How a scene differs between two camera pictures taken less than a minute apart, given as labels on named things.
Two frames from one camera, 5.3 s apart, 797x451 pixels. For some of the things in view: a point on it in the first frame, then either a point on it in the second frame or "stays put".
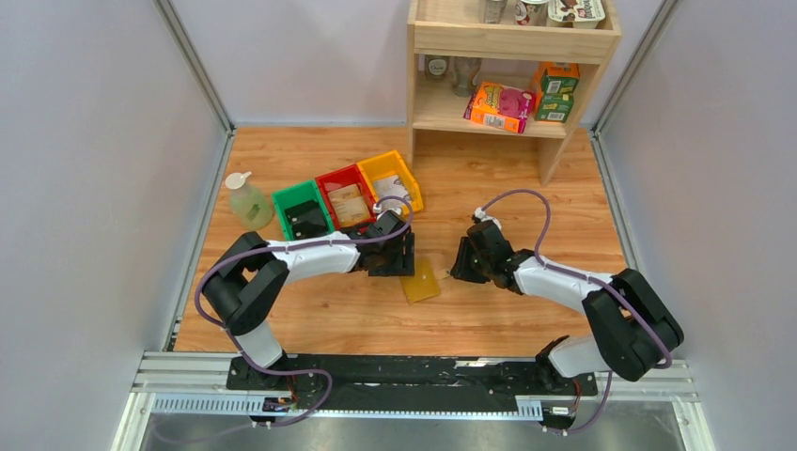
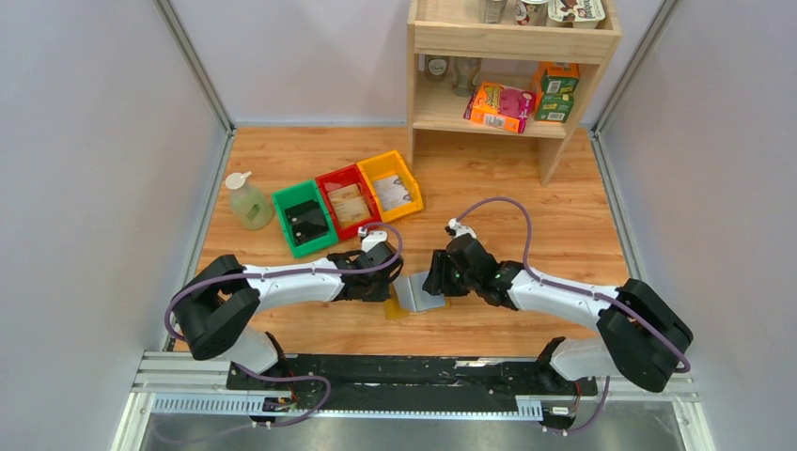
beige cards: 349,205 stays put
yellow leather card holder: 423,285 → 394,309
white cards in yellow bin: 385,187 stays put
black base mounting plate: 407,382 stays put
